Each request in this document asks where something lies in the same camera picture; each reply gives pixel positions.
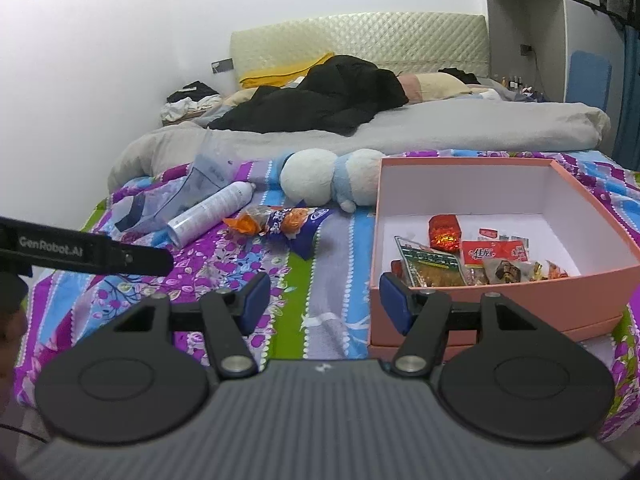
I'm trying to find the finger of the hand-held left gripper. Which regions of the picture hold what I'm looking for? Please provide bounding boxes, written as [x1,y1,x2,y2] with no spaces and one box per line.
[104,240,175,277]

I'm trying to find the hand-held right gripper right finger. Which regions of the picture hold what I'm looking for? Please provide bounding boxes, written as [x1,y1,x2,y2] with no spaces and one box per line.
[378,272,541,378]

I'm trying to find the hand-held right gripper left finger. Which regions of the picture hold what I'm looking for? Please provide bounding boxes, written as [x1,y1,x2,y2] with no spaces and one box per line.
[112,273,273,378]

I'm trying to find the green and brown snack packet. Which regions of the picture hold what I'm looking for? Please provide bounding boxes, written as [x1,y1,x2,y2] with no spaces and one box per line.
[393,235,466,288]

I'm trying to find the red foil snack packet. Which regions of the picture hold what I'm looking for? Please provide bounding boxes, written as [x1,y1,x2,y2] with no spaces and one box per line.
[427,214,461,253]

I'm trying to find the orange blue snack packet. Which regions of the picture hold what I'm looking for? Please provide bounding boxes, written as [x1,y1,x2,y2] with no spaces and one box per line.
[265,205,336,258]

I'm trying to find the red and white snack packet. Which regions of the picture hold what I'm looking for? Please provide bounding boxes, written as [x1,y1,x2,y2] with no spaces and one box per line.
[460,240,531,267]

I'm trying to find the white label snack packet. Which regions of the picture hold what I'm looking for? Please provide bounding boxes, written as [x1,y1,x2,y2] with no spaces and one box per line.
[477,227,528,245]

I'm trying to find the clear packet of dark snack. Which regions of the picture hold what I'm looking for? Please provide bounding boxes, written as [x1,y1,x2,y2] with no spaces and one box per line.
[485,259,533,286]

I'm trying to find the pink cardboard box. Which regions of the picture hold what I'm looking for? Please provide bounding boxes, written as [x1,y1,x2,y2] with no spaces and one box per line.
[367,156,640,348]

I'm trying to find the red and yellow snack packet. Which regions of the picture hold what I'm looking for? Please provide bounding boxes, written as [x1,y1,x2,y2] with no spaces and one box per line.
[531,259,571,281]

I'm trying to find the purple printed bedsheet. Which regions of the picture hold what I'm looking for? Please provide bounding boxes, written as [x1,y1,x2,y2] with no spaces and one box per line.
[12,150,640,443]

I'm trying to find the white spray can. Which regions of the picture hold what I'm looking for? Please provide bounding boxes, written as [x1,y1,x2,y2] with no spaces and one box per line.
[166,181,257,247]

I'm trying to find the clear plastic bag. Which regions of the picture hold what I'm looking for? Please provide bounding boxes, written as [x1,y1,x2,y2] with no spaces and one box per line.
[107,130,238,236]

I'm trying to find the white and blue plush toy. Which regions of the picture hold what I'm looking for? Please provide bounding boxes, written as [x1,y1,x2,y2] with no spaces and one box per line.
[272,147,387,212]

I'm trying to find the cardboard box with clothes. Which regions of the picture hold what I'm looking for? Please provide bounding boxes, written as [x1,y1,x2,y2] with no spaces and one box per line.
[160,107,211,128]

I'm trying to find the white clothes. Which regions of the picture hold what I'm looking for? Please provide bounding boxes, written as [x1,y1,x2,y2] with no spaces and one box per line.
[160,95,223,122]

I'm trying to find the dark clothes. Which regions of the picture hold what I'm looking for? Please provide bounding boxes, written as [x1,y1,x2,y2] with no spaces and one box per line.
[166,80,221,103]

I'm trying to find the grey duvet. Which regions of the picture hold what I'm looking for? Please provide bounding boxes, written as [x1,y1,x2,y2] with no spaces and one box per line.
[107,97,612,193]

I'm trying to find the beige pillow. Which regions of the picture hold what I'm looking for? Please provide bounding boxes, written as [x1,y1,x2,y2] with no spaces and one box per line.
[397,72,473,103]

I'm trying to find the black coat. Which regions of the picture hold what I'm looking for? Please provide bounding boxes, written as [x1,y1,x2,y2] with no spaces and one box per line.
[207,55,410,136]

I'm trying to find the yellow blanket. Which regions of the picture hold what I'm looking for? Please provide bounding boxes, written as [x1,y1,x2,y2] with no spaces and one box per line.
[239,52,335,90]

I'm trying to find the row of small bottles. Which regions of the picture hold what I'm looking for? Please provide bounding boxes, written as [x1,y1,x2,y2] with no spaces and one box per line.
[492,74,533,93]

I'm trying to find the cream padded headboard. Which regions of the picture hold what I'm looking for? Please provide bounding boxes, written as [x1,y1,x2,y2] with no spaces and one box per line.
[229,11,490,92]

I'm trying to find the blue board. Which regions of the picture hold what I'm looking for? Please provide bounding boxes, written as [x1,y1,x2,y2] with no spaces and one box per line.
[566,50,613,116]

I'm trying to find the blue curtain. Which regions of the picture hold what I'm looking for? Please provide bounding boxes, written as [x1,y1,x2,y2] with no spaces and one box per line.
[612,25,640,171]

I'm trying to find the grey wardrobe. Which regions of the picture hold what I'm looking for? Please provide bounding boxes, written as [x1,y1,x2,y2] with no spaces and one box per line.
[481,0,626,106]

